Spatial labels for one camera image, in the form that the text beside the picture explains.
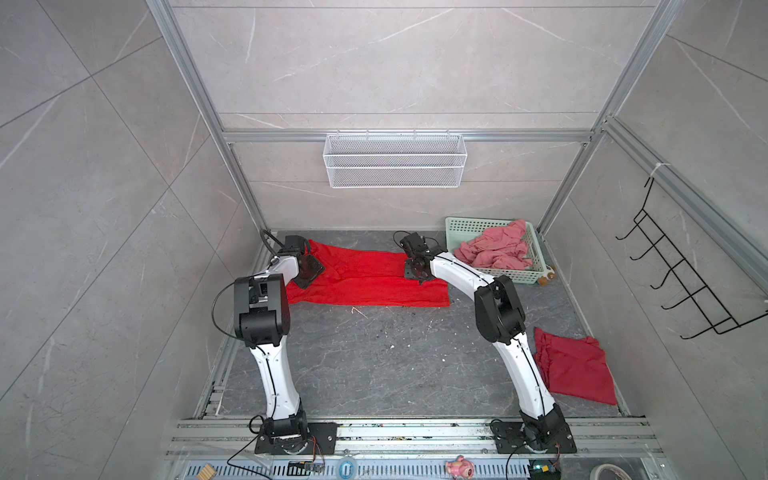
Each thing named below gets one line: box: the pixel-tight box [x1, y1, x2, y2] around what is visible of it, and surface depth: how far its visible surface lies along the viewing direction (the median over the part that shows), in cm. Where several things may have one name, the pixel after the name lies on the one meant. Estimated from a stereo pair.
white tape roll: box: [589, 463, 633, 480], surface depth 70 cm
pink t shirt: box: [453, 219, 533, 271], surface depth 112 cm
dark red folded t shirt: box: [534, 327, 618, 405], surface depth 84 cm
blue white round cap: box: [337, 457, 358, 480], surface depth 71 cm
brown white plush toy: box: [537, 264, 556, 287], surface depth 106 cm
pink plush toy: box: [445, 455, 475, 479], surface depth 69 cm
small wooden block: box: [196, 463, 217, 480], surface depth 70 cm
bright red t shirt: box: [286, 240, 450, 308], surface depth 103 cm
